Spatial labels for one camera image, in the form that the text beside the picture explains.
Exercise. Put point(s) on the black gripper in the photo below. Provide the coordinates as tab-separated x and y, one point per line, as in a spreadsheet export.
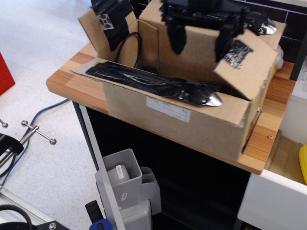
225	15

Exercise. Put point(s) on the brown cardboard box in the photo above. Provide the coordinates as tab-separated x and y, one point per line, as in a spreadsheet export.
221	130

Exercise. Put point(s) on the taped metal spoon rear flap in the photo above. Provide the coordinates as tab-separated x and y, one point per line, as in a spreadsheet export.
259	23

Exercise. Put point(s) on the black round object in box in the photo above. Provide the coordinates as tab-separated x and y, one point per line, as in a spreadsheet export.
151	70

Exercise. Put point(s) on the white plastic bag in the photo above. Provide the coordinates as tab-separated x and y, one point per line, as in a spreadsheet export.
279	59

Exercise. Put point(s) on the taped aluminium profile left flap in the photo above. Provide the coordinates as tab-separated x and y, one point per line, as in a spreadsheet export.
112	14

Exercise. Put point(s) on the yellow object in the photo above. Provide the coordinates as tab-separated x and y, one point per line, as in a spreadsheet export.
303	161

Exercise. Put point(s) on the grey plastic bin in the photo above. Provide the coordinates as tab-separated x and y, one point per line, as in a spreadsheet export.
125	179

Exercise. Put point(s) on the white storage box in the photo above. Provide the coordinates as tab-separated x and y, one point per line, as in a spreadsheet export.
277	198

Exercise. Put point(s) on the grey plastic holder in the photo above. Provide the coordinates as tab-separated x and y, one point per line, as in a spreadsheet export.
140	216

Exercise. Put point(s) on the red box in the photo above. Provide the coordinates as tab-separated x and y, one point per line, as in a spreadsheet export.
6	79

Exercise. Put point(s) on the grey metal table leg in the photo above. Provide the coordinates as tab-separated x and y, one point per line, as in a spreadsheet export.
103	184

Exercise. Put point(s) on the metal clamp with black jaw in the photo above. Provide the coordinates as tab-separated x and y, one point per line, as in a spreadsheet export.
14	146

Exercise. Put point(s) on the blue black tool handle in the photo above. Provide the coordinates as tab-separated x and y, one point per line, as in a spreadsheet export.
96	217

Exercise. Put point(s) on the aluminium frame rail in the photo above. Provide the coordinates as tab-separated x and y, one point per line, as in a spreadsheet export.
16	214

